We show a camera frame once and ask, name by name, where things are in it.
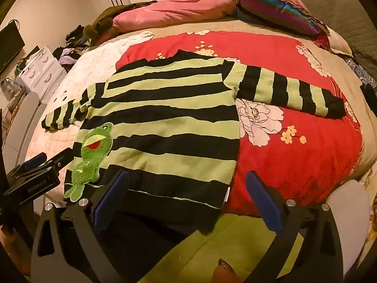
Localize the pile of dark clothes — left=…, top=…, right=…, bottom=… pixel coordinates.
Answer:
left=52, top=24, right=95, bottom=67

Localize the red pillow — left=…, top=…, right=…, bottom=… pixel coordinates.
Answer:
left=112, top=0, right=308, bottom=33

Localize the person's right hand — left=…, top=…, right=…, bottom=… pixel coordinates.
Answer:
left=213, top=258, right=240, bottom=283

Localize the person's green clothing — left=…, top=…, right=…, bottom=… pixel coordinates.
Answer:
left=165, top=211, right=307, bottom=283

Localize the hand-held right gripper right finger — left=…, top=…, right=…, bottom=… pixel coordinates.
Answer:
left=246, top=170, right=345, bottom=283

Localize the black flat screen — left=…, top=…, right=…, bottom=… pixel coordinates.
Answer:
left=0, top=21, right=26, bottom=75

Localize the white drawer cabinet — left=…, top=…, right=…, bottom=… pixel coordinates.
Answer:
left=16, top=46, right=69, bottom=102

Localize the blue patterned cloth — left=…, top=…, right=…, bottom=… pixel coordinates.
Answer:
left=343, top=55, right=377, bottom=87

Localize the white pillow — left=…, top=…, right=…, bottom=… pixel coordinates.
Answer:
left=327, top=29, right=353, bottom=56

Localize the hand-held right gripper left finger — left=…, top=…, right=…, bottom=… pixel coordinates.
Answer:
left=31, top=169, right=130, bottom=283

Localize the dark cloth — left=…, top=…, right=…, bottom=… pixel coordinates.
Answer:
left=360, top=79, right=377, bottom=111

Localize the red floral blanket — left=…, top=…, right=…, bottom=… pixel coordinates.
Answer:
left=116, top=31, right=363, bottom=216

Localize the olive green garment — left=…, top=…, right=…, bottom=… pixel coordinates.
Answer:
left=83, top=1, right=161, bottom=39

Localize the beige bedspread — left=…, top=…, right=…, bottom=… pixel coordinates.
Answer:
left=96, top=15, right=377, bottom=173

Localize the green black striped frog sweater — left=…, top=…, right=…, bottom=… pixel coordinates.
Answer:
left=41, top=50, right=346, bottom=233

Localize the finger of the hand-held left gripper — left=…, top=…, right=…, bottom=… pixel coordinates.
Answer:
left=47, top=148, right=73, bottom=172
left=24, top=152, right=48, bottom=172

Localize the grey quilted headboard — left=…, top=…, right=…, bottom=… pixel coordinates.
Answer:
left=273, top=0, right=377, bottom=65

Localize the peach white tufted blanket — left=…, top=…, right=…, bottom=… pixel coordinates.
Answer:
left=25, top=31, right=154, bottom=208

